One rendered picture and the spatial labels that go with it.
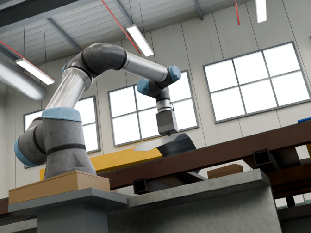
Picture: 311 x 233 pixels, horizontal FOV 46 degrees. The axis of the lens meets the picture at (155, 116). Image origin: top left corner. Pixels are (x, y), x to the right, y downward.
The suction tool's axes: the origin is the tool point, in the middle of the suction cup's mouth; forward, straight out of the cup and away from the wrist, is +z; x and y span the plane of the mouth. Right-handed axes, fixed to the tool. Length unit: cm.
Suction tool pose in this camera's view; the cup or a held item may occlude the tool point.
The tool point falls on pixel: (170, 142)
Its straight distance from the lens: 177.0
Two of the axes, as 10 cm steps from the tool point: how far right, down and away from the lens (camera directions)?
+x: -3.6, -2.9, -8.9
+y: -9.2, 2.6, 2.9
